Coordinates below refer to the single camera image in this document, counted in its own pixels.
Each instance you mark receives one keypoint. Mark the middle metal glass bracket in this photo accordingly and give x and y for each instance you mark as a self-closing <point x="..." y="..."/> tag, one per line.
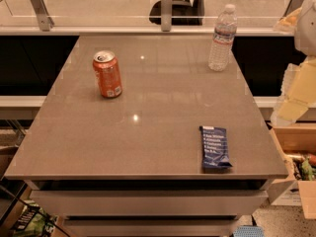
<point x="166" y="15"/>

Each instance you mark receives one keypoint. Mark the black office chair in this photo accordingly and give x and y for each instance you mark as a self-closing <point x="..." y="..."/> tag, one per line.
<point x="187" y="12"/>

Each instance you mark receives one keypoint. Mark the blue perforated object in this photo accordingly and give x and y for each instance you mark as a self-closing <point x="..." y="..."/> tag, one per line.
<point x="248" y="231"/>

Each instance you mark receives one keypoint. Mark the blue snack bar wrapper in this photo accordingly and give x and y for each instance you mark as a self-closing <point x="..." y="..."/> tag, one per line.
<point x="214" y="148"/>

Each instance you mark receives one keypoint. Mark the cardboard box with items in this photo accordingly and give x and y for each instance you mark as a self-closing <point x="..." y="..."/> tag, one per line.
<point x="297" y="148"/>

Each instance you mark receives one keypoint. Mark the green black snack bag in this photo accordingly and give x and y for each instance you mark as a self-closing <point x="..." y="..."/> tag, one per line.
<point x="34" y="222"/>

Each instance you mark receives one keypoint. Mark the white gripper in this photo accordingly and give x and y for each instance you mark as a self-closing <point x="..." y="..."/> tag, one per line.
<point x="306" y="34"/>

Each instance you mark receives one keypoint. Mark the upper grey drawer front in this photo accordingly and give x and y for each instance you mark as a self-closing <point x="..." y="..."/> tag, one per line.
<point x="149" y="203"/>

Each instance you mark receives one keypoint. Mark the orange soda can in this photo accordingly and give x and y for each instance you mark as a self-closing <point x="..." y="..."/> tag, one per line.
<point x="106" y="67"/>

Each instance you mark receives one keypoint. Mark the lower grey drawer front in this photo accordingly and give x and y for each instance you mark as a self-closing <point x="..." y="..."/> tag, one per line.
<point x="151" y="228"/>

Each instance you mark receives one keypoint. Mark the clear plastic water bottle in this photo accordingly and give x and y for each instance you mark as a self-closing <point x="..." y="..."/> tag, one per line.
<point x="225" y="29"/>

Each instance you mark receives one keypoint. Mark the left metal glass bracket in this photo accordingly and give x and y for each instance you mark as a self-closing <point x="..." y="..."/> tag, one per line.
<point x="45" y="22"/>

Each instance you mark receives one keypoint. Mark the grey drawer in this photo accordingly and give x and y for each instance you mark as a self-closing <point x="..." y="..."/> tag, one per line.
<point x="151" y="228"/>
<point x="149" y="203"/>

